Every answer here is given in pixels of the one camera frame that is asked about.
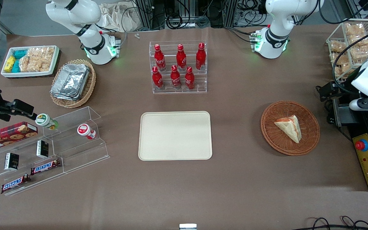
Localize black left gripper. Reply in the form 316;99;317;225
318;82;360;102

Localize white rectangular snack tray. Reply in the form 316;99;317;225
1;45;60;78

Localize stack of foil trays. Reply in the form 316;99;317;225
50;63;90;101

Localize snickers bar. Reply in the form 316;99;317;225
1;174;31;194
31;159;62;176

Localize red tartan cookie box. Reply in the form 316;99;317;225
0;122;39;152

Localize round brown wicker basket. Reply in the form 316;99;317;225
261;101;320;156

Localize black appliance cable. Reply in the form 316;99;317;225
315;86;336;126

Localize small black box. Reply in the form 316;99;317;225
4;153;20;171
36;140;50;159

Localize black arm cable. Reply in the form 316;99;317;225
332;38;368;85

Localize oval light wicker basket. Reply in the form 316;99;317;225
50;59;96;108

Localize yellow snack box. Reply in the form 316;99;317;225
4;56;16;73

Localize clear acrylic bottle rack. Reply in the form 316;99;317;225
149;41;208;94

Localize aluminium frame post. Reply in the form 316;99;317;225
135;0;154;30
224;0;237;28

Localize tangle of black cables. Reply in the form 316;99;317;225
165;12;211;30

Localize clear acrylic tiered shelf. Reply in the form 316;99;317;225
0;106;110;196

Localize red cola bottle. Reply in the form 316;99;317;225
176;44;187;71
152;66;164;90
185;66;195;90
196;42;207;71
170;65;182;89
154;44;166;71

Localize red lid drink bottle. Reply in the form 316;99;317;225
77;124;97;140

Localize beige plastic tray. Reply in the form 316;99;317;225
138;111;213;161

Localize black floor cables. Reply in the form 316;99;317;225
299;216;368;230

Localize triangle sandwich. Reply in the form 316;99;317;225
274;115;302;143

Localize white wire rack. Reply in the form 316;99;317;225
326;19;368;84

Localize beige cloth bag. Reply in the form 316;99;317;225
99;3;140;32

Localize green lid drink bottle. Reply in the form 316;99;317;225
35;113;58;131

